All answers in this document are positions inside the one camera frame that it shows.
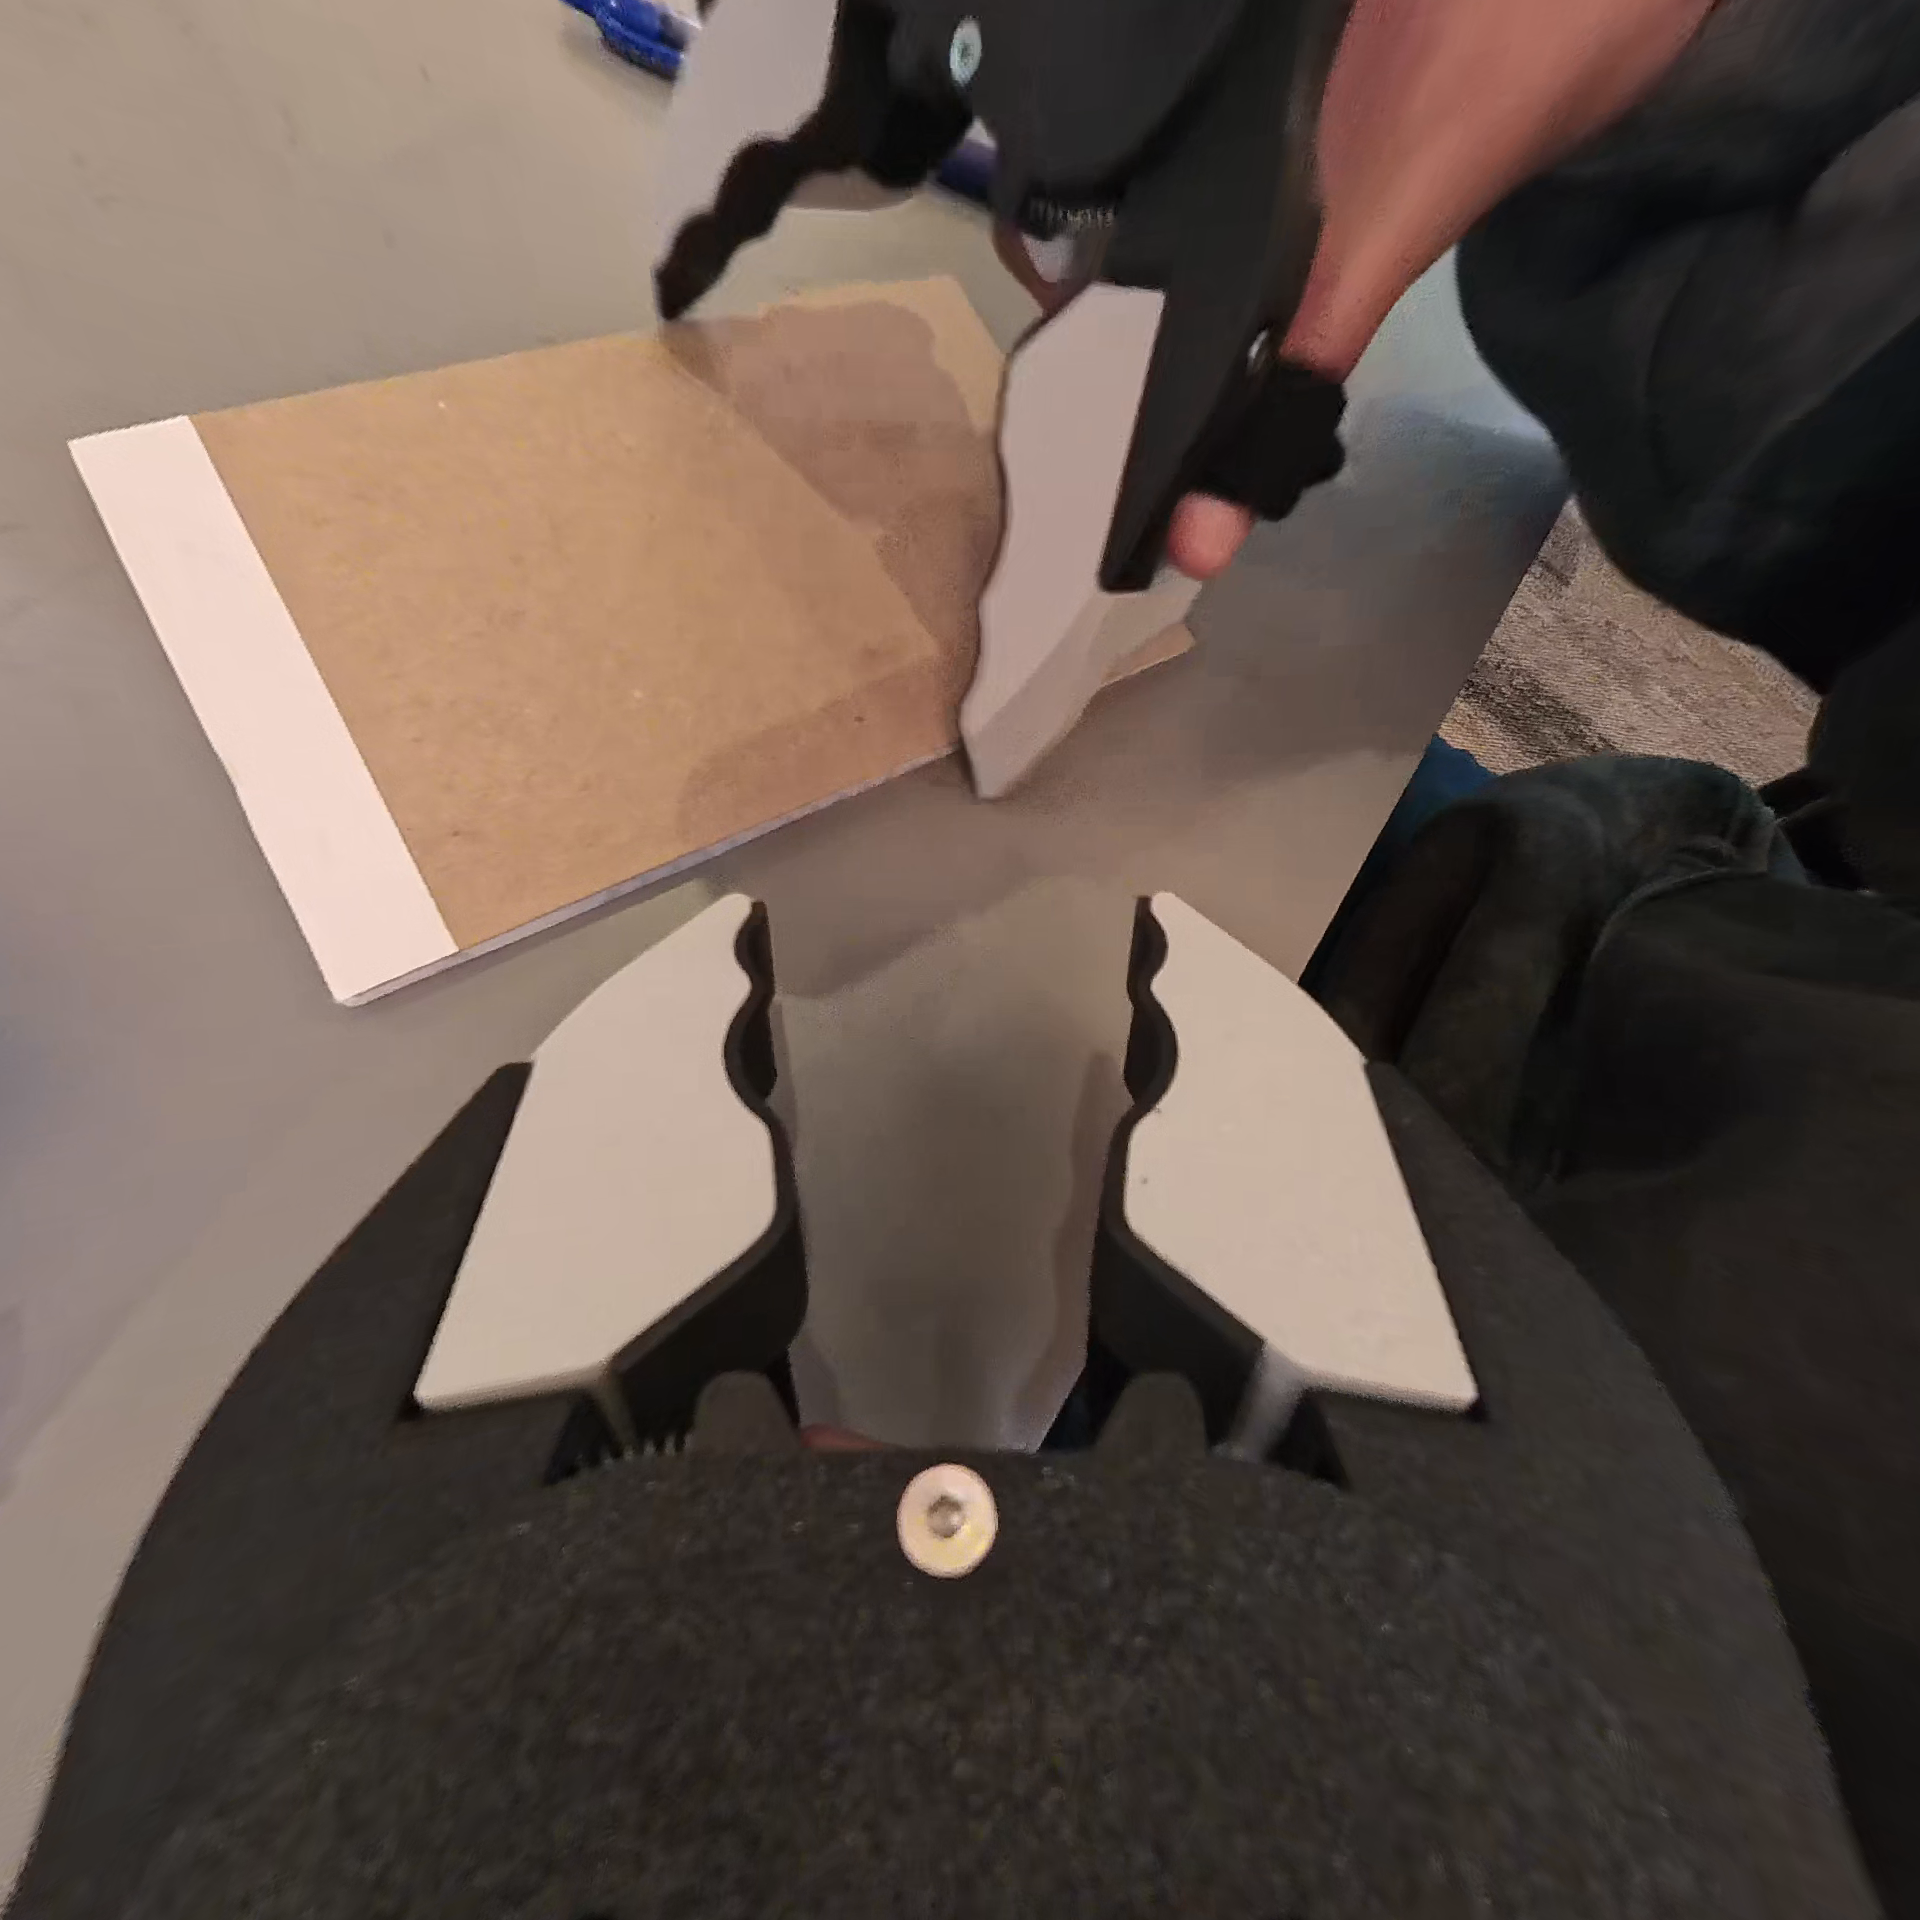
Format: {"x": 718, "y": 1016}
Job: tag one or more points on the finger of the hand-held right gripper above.
{"x": 1050, "y": 496}
{"x": 757, "y": 189}

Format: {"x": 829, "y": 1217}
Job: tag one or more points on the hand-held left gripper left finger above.
{"x": 617, "y": 1184}

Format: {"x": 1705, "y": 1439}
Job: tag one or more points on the dark blue cloth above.
{"x": 1426, "y": 794}

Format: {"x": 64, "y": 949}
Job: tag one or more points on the blue pen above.
{"x": 637, "y": 34}

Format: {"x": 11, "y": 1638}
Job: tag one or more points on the brown-backed notepad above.
{"x": 570, "y": 601}

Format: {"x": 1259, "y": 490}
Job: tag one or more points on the person's right hand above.
{"x": 1440, "y": 136}

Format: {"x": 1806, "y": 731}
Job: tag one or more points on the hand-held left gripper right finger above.
{"x": 1275, "y": 1184}

